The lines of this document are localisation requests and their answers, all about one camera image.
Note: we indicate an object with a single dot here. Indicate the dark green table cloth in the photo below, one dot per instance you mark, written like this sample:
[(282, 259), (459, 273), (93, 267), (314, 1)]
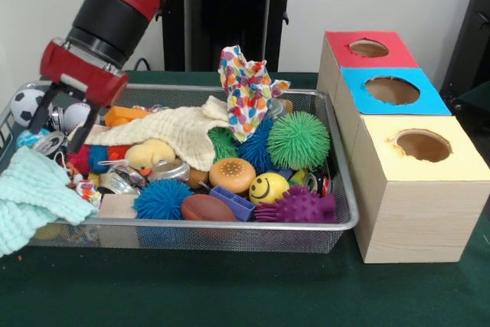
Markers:
[(229, 288), (472, 99)]

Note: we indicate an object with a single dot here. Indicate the crushed black red can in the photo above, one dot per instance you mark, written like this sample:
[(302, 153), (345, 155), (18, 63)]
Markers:
[(48, 144)]

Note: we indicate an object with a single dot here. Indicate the multicoloured patterned cloth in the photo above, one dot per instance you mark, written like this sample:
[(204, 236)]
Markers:
[(247, 93)]

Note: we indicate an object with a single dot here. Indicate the green rubber koosh ball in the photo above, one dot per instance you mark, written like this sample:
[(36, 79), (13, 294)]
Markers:
[(298, 141)]

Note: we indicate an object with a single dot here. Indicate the purple spiky ball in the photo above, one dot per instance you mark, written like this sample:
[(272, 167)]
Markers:
[(302, 207)]

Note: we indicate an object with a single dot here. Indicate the wooden box with three holes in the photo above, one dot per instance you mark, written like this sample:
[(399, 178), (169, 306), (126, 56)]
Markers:
[(413, 220)]

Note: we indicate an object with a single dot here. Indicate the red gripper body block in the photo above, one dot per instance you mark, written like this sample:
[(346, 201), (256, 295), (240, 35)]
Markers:
[(88, 82)]

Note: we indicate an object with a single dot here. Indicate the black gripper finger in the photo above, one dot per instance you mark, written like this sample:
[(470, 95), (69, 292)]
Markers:
[(86, 128), (43, 110)]

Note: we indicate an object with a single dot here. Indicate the tan toy burger bun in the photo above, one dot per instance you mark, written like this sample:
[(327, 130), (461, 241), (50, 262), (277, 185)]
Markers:
[(232, 175)]

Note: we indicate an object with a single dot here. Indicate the small soccer ball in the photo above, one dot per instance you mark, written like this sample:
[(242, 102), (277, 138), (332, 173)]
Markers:
[(25, 106)]

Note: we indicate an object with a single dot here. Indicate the mint green cloth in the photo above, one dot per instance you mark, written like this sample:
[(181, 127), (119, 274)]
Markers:
[(30, 189)]

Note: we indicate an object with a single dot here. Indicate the cream knitted cloth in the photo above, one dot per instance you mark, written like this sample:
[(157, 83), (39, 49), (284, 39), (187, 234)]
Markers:
[(172, 128)]

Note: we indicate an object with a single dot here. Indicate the blue rubber koosh ball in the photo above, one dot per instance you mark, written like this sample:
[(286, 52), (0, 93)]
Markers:
[(162, 200)]

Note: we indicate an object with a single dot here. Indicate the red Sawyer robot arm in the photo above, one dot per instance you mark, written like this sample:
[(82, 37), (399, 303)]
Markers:
[(111, 17)]

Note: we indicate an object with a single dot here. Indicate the yellow plush duck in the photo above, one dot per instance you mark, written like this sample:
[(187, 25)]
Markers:
[(147, 154)]

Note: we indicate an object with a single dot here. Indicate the black stand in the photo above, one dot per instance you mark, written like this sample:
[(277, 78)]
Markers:
[(474, 36)]

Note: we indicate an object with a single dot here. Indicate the yellow ball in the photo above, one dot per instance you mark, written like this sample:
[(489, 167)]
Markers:
[(268, 188)]

